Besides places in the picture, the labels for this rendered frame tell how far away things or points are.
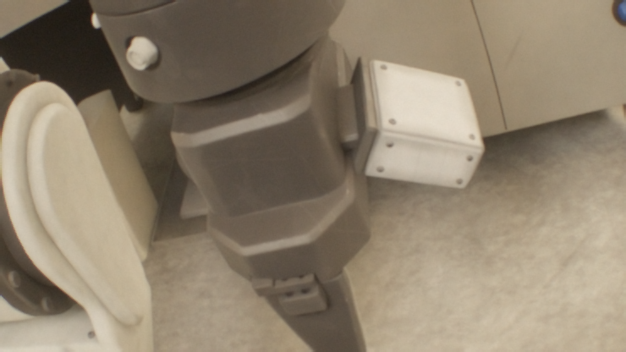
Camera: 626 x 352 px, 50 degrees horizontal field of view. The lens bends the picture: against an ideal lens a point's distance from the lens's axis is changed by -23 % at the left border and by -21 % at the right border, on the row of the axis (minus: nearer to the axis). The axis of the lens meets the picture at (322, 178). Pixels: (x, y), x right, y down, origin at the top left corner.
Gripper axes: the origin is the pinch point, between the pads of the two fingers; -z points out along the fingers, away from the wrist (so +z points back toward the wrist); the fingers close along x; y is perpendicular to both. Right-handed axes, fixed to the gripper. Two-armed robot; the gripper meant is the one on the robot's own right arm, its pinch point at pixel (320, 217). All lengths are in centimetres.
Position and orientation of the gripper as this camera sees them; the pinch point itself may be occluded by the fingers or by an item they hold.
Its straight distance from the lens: 36.0
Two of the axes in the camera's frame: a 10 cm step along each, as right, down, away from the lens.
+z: -2.9, -6.6, -6.9
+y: -9.6, 2.2, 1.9
